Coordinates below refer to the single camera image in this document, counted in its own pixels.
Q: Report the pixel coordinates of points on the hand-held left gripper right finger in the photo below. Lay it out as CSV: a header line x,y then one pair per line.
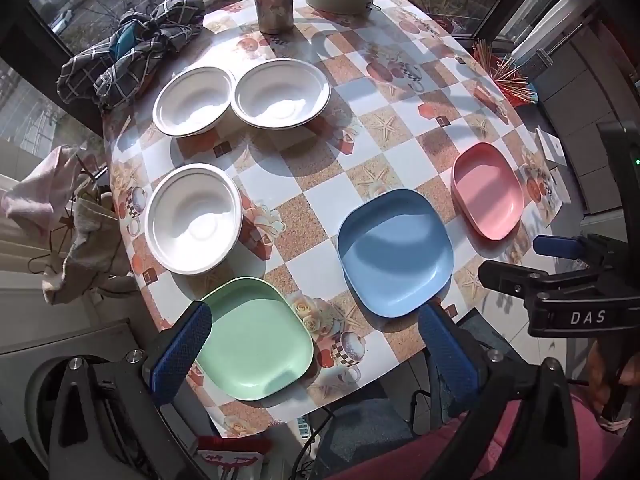
x,y
447,360

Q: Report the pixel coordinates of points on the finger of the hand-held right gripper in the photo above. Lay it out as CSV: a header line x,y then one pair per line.
x,y
555,246
505,275

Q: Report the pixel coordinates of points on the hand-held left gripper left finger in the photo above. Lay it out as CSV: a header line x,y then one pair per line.
x,y
180,355

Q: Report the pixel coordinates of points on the green square plate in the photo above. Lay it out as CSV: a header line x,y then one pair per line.
x,y
250,340

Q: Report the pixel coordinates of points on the pink square plate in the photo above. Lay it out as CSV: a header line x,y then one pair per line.
x,y
487,190

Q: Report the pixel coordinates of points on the blue square plate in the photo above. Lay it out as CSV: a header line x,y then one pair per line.
x,y
395,255

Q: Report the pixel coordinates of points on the white paper bowl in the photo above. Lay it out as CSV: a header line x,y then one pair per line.
x,y
280,95
192,220
192,102

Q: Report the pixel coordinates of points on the person's right hand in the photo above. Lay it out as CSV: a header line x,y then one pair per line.
x,y
605,370

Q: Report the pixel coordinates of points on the person's pink clothing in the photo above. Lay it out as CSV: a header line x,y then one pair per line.
x,y
430,455

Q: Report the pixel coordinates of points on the white cardboard box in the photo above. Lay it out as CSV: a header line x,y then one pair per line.
x,y
550,147

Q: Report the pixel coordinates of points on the dark blue cushion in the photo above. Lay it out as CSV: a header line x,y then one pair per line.
x,y
370,440

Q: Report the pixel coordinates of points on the red white package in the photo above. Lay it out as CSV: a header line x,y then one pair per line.
x,y
230,460

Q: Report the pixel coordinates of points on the white power strip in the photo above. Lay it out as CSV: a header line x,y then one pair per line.
x,y
302,427

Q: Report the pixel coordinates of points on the white washing machine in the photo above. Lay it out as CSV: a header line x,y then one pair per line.
x,y
30,360

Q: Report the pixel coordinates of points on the red plastic basket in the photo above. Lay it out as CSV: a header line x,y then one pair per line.
x,y
520,97

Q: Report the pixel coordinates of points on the holder of sticks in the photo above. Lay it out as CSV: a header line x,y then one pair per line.
x,y
510,79

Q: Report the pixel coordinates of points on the printed checkered tablecloth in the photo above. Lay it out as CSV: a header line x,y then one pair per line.
x,y
320,160

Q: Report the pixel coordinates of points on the pale pink cloth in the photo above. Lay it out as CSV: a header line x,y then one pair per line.
x,y
30,195

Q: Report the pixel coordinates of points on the grey plaid cloth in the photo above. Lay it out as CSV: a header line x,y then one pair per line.
x,y
130,55

